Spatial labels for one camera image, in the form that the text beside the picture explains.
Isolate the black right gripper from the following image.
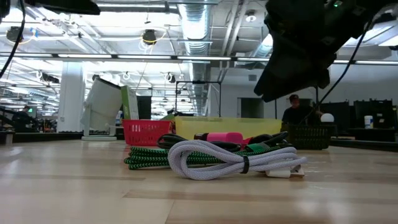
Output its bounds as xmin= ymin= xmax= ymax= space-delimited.
xmin=253 ymin=0 xmax=398 ymax=103

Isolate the white braided cable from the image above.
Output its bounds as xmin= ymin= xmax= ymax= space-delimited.
xmin=167 ymin=139 xmax=309 ymax=182

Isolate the pink wall charger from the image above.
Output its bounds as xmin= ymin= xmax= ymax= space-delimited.
xmin=206 ymin=131 xmax=245 ymax=145

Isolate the black cable with red tie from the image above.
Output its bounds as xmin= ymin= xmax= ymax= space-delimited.
xmin=156 ymin=131 xmax=290 ymax=154

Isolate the green black braided cable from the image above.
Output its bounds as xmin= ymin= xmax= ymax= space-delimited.
xmin=123 ymin=145 xmax=294 ymax=171

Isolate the yellow translucent plastic bin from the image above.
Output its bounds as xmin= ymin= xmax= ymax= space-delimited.
xmin=174 ymin=116 xmax=282 ymax=141

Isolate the person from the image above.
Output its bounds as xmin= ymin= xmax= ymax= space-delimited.
xmin=280 ymin=93 xmax=323 ymax=126
xmin=11 ymin=105 xmax=39 ymax=133

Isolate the black plastic basket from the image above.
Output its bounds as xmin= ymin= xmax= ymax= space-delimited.
xmin=281 ymin=124 xmax=338 ymax=151

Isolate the red plastic basket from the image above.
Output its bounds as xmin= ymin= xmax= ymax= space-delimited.
xmin=121 ymin=119 xmax=173 ymax=147

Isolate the white pillar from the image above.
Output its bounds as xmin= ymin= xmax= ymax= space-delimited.
xmin=57 ymin=61 xmax=86 ymax=133

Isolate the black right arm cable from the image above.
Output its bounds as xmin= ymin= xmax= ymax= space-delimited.
xmin=297 ymin=18 xmax=374 ymax=126

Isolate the black ceiling cable reel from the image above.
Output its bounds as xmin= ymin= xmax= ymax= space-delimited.
xmin=142 ymin=29 xmax=157 ymax=46
xmin=6 ymin=26 xmax=24 ymax=44

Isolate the thin black hanging cable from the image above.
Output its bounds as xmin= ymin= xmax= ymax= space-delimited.
xmin=0 ymin=0 xmax=26 ymax=79

